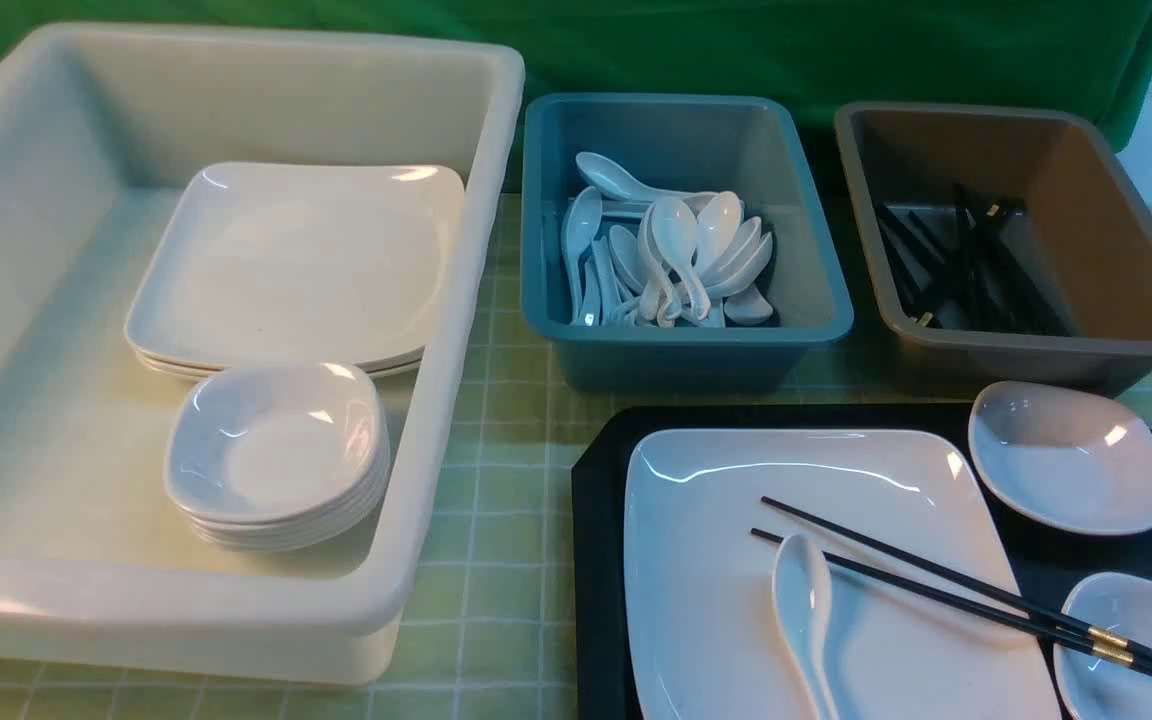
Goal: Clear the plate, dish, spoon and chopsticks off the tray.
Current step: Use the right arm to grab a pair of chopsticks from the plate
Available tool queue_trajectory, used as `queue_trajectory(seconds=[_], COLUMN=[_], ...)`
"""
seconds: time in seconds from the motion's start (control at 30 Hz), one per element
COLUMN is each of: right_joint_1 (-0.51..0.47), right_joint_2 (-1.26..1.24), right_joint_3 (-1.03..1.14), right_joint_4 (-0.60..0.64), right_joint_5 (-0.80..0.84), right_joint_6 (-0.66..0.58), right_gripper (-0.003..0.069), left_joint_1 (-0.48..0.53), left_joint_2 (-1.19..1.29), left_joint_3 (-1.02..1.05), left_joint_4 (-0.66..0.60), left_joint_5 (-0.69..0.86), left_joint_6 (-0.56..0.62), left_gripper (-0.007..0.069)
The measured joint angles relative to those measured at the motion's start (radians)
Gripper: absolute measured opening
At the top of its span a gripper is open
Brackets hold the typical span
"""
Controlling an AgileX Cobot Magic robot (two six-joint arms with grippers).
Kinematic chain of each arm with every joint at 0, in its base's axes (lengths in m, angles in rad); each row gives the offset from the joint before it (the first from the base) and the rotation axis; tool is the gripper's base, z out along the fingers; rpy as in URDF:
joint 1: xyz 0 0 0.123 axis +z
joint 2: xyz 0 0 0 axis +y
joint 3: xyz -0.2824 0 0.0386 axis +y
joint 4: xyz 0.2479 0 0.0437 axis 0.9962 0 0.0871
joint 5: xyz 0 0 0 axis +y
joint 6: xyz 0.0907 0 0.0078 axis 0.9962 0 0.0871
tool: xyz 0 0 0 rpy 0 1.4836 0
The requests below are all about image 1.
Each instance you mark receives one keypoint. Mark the white soup spoon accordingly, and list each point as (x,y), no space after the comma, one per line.
(802,603)

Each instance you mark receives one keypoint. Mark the large white rice plate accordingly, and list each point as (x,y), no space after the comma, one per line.
(704,637)

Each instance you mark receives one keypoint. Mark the black chopstick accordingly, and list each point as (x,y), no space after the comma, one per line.
(1025,623)
(1135,649)

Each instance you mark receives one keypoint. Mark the pile of white spoons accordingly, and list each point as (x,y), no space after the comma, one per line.
(640,256)

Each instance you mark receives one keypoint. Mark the blue plastic bin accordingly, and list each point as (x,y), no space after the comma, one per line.
(747,145)

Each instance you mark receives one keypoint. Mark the green checked tablecloth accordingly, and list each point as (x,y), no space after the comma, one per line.
(488,630)

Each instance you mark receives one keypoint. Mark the stack of small white bowls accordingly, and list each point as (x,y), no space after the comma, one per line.
(276,458)

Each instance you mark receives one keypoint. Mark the black serving tray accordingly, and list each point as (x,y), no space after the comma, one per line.
(1046,562)

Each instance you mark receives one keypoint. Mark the stack of white square plates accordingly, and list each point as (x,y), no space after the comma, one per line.
(269,263)

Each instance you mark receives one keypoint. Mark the large white plastic tub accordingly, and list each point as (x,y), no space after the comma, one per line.
(102,126)

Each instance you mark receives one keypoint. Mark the pile of black chopsticks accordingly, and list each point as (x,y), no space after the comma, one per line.
(975,282)

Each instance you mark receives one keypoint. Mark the brown plastic bin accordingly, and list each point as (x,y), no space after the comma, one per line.
(1086,237)

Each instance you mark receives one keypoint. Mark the green backdrop cloth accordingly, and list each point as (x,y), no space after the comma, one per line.
(1092,59)

